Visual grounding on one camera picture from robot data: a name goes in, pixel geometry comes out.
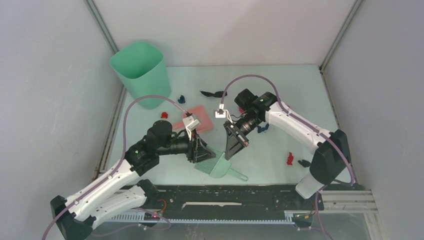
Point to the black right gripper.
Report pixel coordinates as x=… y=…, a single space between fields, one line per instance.
x=233 y=146

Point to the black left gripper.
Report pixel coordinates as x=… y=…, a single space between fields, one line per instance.
x=198 y=149

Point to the mint green hand brush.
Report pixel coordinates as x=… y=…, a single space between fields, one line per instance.
x=219 y=167

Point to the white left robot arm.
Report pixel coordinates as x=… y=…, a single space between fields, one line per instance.
x=121 y=188

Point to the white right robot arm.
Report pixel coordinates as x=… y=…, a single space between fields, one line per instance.
x=330 y=149

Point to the blue paper scrap centre right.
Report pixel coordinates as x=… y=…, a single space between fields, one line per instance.
x=261 y=129

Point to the black paper scrap rear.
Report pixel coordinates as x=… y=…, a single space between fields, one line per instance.
x=217 y=94

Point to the red paper scrap near bin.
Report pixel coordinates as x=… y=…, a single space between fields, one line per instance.
x=164 y=115

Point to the blue paper scrap near bin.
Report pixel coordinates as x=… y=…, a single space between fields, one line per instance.
x=181 y=99

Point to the red paper scrap front right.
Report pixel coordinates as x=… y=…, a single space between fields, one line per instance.
x=290 y=159

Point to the dark paper scrap front right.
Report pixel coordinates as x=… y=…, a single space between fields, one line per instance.
x=304 y=163

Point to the green plastic waste bin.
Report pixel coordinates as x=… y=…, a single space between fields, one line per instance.
x=142 y=69

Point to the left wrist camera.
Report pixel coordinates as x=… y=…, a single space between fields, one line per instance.
x=190 y=122

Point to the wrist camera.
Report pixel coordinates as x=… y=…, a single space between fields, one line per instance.
x=190 y=122
x=222 y=113

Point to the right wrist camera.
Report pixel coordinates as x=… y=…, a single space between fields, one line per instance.
x=222 y=113

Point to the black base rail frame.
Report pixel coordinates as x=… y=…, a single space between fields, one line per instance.
x=234 y=201

